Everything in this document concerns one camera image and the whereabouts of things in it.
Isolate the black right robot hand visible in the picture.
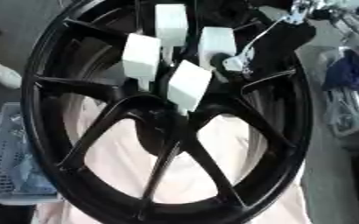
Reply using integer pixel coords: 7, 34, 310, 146
208, 10, 320, 88

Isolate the white pin with thin stem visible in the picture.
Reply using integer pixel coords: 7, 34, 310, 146
153, 3, 191, 66
196, 26, 240, 84
165, 59, 215, 116
121, 32, 163, 92

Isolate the black spoked wheel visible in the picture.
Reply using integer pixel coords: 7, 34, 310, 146
20, 0, 316, 224

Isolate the blue cloth bundle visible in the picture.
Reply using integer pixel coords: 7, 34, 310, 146
320, 48, 359, 92

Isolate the white rounded object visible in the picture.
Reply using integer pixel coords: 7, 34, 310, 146
0, 52, 25, 89

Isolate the pale pierced plastic basket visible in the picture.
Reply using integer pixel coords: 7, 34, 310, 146
0, 101, 60, 204

